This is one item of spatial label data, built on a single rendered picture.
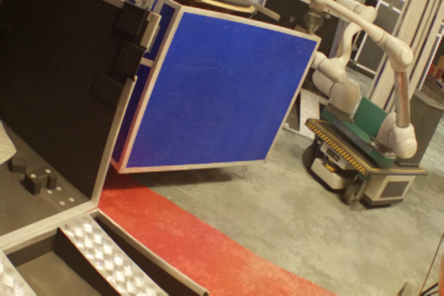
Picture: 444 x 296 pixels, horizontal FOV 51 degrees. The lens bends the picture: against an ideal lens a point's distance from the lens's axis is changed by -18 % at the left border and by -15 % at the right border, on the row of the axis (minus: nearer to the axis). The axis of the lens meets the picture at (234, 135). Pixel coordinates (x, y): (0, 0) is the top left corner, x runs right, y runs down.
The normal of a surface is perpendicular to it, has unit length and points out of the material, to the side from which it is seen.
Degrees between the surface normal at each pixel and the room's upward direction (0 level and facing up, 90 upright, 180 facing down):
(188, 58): 90
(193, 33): 90
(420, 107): 90
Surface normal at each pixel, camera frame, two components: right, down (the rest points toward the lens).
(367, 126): -0.77, -0.07
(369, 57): 0.09, 0.41
